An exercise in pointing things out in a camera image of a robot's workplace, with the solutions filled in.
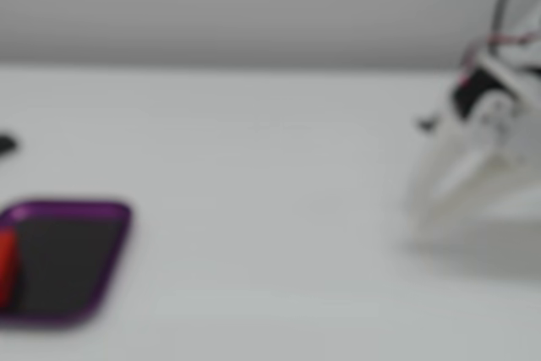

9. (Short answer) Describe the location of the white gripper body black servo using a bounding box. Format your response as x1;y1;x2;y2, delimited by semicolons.
449;50;541;185

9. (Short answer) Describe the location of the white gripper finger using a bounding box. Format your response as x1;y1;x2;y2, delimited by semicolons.
411;152;534;239
407;100;511;219

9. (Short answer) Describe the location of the red studded cube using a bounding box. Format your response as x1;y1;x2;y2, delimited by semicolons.
0;225;20;308

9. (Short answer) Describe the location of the purple metal tray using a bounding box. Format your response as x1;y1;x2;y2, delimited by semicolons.
0;199;134;329

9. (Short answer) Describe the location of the black tray liner mat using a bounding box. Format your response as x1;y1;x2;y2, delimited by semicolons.
11;219;124;316

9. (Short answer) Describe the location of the black rounded object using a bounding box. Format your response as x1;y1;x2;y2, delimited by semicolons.
0;134;19;157

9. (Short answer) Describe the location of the red white black servo wire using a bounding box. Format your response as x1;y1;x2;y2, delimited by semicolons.
463;32;541;73

